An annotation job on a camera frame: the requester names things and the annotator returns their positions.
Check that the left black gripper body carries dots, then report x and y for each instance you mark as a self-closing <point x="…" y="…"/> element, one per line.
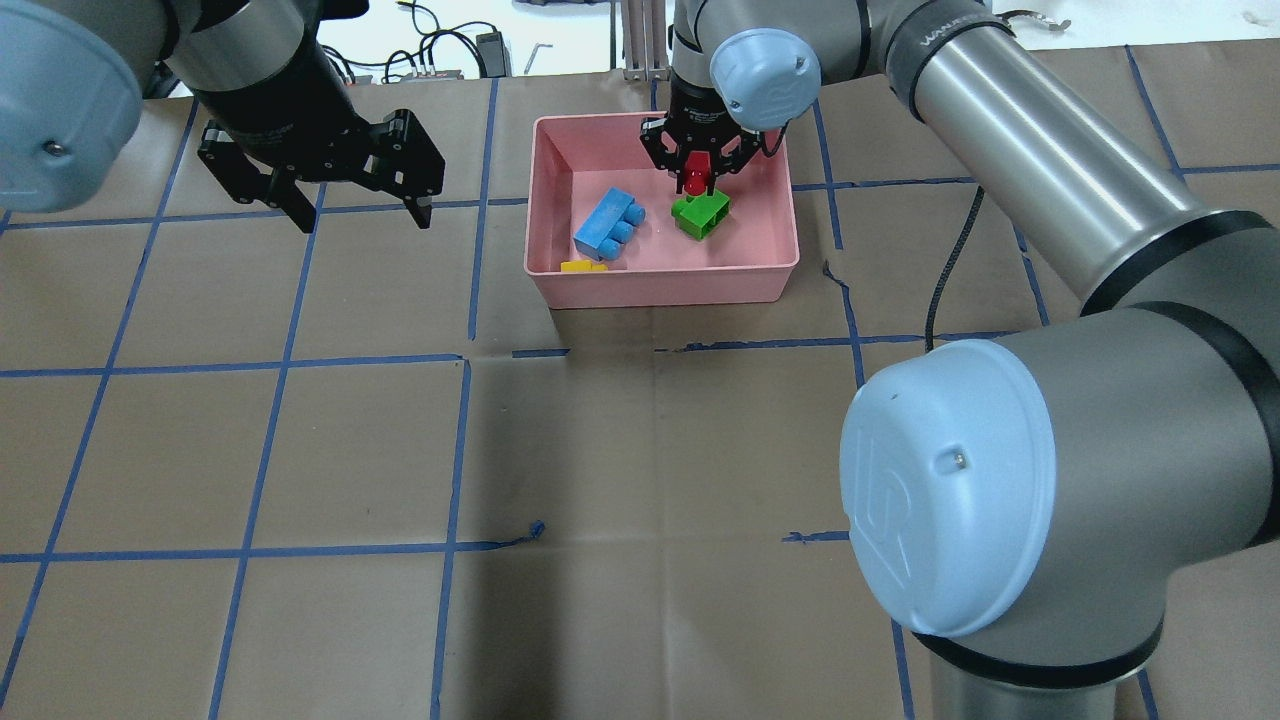
<point x="283" y="107"/>

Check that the red toy block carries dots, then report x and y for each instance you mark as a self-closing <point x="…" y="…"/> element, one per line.
<point x="697" y="176"/>

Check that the aluminium frame post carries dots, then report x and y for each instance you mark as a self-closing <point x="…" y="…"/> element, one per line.
<point x="645" y="54"/>

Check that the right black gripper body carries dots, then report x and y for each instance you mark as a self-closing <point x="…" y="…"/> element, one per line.
<point x="694" y="110"/>

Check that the yellow toy block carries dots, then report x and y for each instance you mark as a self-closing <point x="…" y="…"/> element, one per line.
<point x="582" y="266"/>

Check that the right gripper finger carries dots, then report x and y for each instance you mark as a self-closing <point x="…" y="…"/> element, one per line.
<point x="732" y="156"/>
<point x="654" y="138"/>

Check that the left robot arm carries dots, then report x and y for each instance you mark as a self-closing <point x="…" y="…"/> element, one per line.
<point x="76" y="73"/>

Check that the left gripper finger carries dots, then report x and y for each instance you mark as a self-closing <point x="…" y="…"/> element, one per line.
<point x="245" y="183"/>
<point x="403" y="161"/>

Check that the blue toy block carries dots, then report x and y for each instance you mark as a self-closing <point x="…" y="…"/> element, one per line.
<point x="609" y="226"/>

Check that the pink plastic box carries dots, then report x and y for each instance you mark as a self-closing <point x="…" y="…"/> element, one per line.
<point x="747" y="259"/>

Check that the black power adapter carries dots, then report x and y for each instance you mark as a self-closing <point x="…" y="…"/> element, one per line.
<point x="493" y="53"/>

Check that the green toy block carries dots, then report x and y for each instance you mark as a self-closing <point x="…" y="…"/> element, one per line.
<point x="698" y="216"/>

